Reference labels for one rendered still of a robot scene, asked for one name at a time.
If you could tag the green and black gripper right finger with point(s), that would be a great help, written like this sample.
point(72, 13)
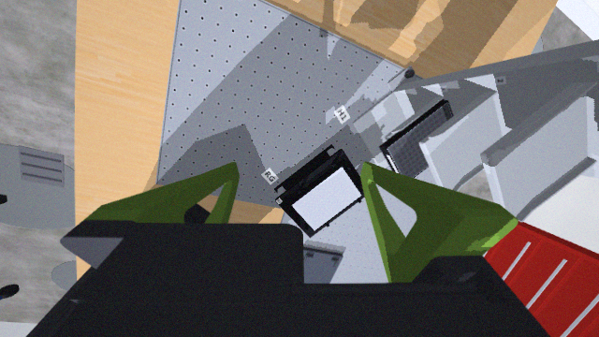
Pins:
point(448, 222)

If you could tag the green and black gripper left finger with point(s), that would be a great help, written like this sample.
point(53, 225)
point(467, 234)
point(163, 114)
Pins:
point(168, 203)

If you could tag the black rectangular frame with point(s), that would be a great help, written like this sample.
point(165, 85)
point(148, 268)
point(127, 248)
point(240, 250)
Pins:
point(309, 173)

